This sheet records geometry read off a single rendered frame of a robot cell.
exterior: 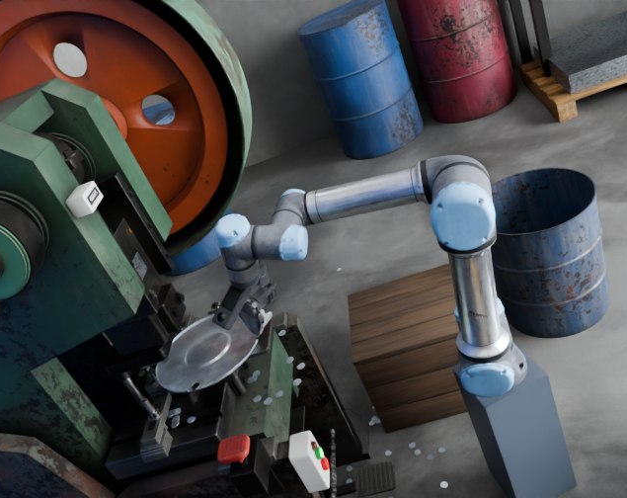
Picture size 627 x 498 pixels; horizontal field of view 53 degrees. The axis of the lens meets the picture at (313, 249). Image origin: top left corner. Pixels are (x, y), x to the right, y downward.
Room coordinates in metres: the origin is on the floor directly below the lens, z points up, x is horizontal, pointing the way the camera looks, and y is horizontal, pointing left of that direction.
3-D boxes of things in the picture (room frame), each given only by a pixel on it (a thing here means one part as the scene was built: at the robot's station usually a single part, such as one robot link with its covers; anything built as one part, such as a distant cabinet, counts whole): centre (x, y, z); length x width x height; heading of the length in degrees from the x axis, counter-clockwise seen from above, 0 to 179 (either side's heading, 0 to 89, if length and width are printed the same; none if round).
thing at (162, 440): (1.22, 0.52, 0.76); 0.17 x 0.06 x 0.10; 167
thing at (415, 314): (1.74, -0.20, 0.18); 0.40 x 0.38 x 0.35; 77
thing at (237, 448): (1.01, 0.33, 0.72); 0.07 x 0.06 x 0.08; 77
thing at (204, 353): (1.36, 0.35, 0.78); 0.29 x 0.29 x 0.01
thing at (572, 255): (1.84, -0.76, 0.24); 0.42 x 0.42 x 0.48
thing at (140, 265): (1.38, 0.44, 1.04); 0.17 x 0.15 x 0.30; 77
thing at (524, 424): (1.20, -0.31, 0.23); 0.18 x 0.18 x 0.45; 4
